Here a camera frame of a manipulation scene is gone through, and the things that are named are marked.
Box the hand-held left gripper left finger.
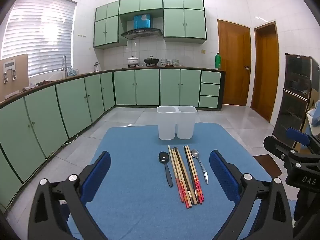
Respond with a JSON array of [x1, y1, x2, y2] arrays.
[[27, 151, 111, 240]]

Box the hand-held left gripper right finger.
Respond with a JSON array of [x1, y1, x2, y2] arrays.
[[209, 150, 293, 240]]

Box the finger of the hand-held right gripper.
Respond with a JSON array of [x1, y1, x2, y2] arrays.
[[263, 135, 320, 171], [286, 127, 320, 155]]

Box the red-tipped bamboo chopstick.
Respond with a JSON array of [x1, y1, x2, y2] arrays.
[[188, 145, 205, 202], [186, 145, 203, 203], [171, 148, 191, 209], [168, 145, 185, 203]]

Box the dark brown wooden chopstick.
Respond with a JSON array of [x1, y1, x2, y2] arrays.
[[176, 147, 197, 205], [178, 147, 199, 204], [174, 147, 194, 205], [184, 145, 201, 203]]

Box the metal spoon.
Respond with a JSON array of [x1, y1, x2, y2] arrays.
[[191, 149, 209, 185]]

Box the black plastic spoon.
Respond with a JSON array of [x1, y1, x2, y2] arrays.
[[158, 151, 173, 188]]

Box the white two-compartment utensil holder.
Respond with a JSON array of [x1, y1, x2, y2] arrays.
[[157, 106, 198, 140]]

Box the dark brown stool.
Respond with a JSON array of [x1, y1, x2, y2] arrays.
[[252, 154, 283, 178]]

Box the blue lace-trimmed cloth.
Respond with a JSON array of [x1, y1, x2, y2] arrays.
[[309, 100, 320, 127]]

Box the blue table mat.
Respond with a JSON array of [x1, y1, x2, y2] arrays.
[[67, 123, 297, 240]]

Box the black glass-door cabinet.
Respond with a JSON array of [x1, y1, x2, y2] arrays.
[[271, 53, 320, 150]]

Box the green drawer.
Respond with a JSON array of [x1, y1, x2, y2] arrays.
[[200, 83, 221, 97], [201, 70, 221, 84], [199, 96, 220, 108]]

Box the closed wooden door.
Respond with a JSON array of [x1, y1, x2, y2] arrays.
[[217, 19, 252, 107]]

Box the green base cabinets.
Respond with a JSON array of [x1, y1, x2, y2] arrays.
[[0, 69, 223, 207]]

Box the crumpled cloth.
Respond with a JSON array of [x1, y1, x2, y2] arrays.
[[22, 80, 53, 92]]

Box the metal sink faucet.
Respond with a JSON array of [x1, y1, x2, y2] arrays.
[[61, 55, 69, 78]]

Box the white lidded pot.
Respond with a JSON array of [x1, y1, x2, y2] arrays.
[[127, 55, 139, 68]]

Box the printed cardboard box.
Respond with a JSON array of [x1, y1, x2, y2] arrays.
[[0, 53, 29, 100]]

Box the black lidded wok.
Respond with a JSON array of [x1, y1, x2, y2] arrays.
[[144, 56, 160, 67]]

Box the white window blind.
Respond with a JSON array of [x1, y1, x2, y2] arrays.
[[1, 0, 77, 78]]

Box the black range hood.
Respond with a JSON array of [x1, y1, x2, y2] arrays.
[[120, 14, 163, 40]]

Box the wooden door with frame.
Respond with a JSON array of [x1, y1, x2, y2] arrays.
[[251, 21, 280, 122]]

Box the green wall cabinets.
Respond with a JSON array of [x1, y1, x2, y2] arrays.
[[93, 0, 207, 50]]

